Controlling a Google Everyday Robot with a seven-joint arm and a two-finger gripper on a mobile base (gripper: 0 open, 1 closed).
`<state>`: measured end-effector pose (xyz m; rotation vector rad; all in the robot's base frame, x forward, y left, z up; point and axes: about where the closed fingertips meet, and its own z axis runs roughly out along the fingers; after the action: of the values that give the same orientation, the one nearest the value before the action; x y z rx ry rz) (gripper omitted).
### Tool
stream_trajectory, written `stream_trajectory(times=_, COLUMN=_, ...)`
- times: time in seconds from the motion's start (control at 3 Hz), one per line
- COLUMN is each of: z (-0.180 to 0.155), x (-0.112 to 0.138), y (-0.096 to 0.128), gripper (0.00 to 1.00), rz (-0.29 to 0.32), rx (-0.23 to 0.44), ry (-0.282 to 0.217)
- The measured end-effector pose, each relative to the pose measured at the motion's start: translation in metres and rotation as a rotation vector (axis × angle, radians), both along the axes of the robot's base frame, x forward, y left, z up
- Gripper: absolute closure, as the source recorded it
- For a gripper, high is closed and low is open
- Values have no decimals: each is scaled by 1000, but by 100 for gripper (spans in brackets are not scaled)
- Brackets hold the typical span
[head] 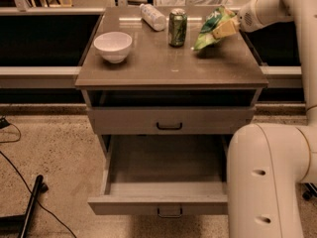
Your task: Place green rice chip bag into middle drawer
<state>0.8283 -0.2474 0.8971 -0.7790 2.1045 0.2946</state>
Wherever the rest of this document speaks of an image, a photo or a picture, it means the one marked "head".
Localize closed grey upper drawer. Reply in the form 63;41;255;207
87;107;255;135

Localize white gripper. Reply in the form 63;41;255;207
212;0;265;39

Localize black floor cable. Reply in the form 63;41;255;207
0;116;77;238

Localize open grey lower drawer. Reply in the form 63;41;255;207
88;135;228;218

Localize white ceramic bowl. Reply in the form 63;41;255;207
93;32;133;63

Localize metal window railing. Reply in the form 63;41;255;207
0;0;305;90

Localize grey drawer cabinet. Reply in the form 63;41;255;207
74;5;269;161

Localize green rice chip bag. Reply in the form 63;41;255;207
192;6;237;51

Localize green soda can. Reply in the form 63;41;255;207
168;8;187;47

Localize clear plastic water bottle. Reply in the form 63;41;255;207
140;4;166;32

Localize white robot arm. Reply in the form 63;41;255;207
227;0;317;238

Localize black stand leg left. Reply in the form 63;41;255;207
0;175;45;238

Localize black stand leg right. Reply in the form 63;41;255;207
302;183;317;200

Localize black stand leg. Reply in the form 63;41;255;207
302;183;317;200
0;175;45;238

